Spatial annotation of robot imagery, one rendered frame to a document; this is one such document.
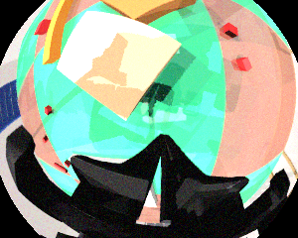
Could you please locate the orange rectangular block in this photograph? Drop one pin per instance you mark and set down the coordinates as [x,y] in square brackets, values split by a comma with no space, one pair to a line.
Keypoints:
[146,11]

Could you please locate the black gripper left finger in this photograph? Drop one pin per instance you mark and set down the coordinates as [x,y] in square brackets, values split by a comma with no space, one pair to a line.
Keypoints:
[132,178]

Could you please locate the red bar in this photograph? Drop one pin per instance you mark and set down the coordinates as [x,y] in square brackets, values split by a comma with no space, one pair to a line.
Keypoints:
[60,168]

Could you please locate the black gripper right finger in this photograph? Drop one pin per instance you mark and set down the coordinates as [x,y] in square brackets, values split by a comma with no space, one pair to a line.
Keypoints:
[182,182]

